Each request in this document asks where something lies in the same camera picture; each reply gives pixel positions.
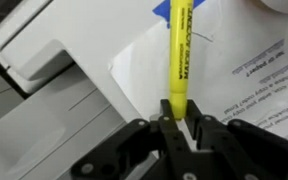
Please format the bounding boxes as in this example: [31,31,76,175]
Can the blue tape piece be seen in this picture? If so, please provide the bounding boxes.
[152,0,205,27]

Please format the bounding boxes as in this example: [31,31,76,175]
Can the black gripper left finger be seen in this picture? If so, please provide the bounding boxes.
[71,99,192,180]

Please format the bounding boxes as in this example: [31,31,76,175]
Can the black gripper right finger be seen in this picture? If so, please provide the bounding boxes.
[185,99,288,180]

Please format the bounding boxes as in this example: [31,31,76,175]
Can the front white printer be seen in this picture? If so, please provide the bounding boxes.
[0,0,288,180]

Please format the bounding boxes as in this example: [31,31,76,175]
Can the yellow highlighter marker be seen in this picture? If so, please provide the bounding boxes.
[169,0,194,119]

